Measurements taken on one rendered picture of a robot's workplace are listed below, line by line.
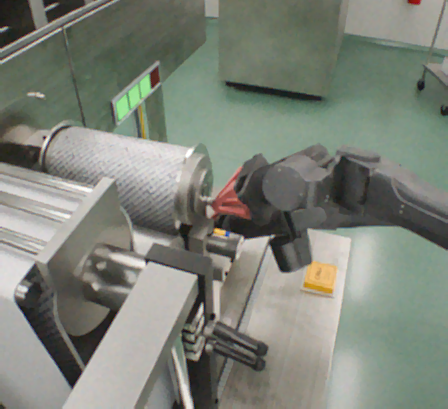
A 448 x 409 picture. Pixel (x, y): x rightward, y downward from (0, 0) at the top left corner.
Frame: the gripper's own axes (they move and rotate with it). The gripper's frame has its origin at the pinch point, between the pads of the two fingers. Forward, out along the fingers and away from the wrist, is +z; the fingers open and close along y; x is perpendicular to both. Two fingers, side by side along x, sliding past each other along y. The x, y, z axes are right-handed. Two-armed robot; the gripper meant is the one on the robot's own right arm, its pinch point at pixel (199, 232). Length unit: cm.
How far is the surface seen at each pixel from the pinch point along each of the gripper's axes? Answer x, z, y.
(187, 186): 16.8, -12.9, -10.3
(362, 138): -113, 16, 223
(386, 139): -122, 0, 228
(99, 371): 25, -28, -44
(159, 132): -2, 55, 71
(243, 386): -23.6, -4.9, -20.2
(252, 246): -19.3, 2.2, 15.3
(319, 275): -25.9, -14.4, 9.3
